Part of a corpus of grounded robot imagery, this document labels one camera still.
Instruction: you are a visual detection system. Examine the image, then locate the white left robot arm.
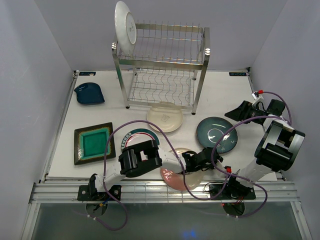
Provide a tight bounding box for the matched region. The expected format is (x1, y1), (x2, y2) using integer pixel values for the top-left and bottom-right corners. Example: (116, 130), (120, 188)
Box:
(87, 140), (215, 201)

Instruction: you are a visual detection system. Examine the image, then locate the dark blue irregular dish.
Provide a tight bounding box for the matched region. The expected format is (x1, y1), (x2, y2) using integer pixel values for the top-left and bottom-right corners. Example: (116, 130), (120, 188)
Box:
(73, 82), (105, 105)

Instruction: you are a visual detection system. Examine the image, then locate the square black teal plate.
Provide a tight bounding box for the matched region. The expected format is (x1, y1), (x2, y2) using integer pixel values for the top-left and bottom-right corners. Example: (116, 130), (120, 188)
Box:
(73, 122), (116, 166)

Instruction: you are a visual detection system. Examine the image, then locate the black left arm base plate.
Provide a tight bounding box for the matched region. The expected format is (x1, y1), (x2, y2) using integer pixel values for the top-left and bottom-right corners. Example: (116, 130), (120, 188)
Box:
(77, 185), (122, 202)

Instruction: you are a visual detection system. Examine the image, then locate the aluminium front rail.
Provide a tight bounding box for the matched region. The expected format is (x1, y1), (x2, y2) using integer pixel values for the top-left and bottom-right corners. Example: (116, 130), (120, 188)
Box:
(29, 180), (300, 204)

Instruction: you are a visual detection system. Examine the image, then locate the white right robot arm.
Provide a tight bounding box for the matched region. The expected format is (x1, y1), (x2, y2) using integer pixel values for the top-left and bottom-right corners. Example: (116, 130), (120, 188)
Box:
(224, 99), (306, 199)

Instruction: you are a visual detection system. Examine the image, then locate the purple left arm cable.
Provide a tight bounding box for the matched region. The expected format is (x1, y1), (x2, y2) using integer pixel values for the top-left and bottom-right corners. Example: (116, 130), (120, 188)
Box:
(102, 119), (226, 231)

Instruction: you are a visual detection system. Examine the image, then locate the cream bear plate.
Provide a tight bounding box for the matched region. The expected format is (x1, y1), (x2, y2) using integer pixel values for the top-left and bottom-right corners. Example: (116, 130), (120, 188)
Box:
(146, 102), (183, 133)

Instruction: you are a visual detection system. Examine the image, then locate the dark teal blossom plate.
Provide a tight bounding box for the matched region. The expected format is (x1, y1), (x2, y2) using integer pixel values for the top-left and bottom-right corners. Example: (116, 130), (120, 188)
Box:
(196, 116), (238, 154)

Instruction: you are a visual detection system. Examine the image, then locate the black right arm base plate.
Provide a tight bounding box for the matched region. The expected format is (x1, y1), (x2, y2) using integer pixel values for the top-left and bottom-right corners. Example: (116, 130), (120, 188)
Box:
(208, 183), (256, 200)

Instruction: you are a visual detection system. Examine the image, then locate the left blue table label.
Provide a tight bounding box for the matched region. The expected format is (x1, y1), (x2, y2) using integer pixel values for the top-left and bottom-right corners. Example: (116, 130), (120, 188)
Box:
(79, 71), (96, 76)

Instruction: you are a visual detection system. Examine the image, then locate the cream and pink branch plate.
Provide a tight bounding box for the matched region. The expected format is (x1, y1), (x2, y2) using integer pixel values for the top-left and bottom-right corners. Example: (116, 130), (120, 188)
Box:
(158, 148), (204, 191)

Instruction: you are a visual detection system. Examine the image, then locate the red and teal plate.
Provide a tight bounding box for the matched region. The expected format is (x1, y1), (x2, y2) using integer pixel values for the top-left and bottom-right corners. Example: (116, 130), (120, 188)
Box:
(114, 1), (137, 56)

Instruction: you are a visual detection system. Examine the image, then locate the stainless steel dish rack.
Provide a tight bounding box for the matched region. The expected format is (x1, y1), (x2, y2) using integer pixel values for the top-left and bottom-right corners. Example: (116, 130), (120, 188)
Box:
(111, 23), (211, 115)

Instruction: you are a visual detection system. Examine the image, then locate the white green red rimmed plate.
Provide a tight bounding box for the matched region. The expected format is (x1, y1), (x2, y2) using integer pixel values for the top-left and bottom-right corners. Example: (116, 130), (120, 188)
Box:
(120, 128), (160, 150)

